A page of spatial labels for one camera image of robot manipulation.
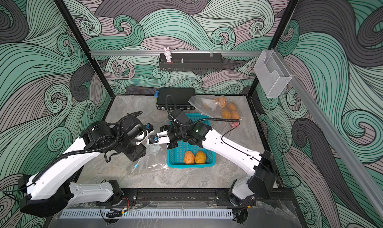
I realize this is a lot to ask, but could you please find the clear acrylic wall holder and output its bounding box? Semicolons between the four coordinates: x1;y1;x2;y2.
254;49;292;98

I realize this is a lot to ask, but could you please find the teal plastic basket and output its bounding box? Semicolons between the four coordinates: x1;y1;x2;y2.
166;113;216;169

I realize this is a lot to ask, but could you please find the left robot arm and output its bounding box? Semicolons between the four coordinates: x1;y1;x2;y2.
18;111;154;218

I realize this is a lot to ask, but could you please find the pink small toy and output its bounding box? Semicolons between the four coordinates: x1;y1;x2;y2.
230;122;239;128

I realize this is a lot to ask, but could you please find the white slotted cable duct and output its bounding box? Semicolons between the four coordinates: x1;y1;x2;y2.
59;208;233;220

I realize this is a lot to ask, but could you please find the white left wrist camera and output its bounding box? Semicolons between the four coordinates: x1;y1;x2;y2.
135;123;154;145

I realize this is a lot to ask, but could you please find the black wall shelf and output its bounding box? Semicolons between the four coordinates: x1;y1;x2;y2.
159;53;223;72

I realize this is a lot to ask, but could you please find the clear blue-zipper bag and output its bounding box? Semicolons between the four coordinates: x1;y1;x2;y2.
189;95;242;120
131;145;169;175

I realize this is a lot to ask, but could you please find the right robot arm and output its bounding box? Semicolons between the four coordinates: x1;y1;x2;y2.
158;94;277;201

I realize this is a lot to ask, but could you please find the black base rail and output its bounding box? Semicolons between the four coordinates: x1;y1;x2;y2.
64;187;258;203

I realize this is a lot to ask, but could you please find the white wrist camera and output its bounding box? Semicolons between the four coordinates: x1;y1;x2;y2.
135;123;154;145
147;130;171;145

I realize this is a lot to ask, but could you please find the white pink bunny figurine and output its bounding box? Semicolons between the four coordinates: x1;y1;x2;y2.
164;47;173;63

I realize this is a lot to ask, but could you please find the black aluminium case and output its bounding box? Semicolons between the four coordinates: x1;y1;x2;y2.
156;87;195;110

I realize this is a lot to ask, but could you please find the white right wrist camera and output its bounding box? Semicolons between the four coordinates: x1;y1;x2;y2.
147;130;171;145

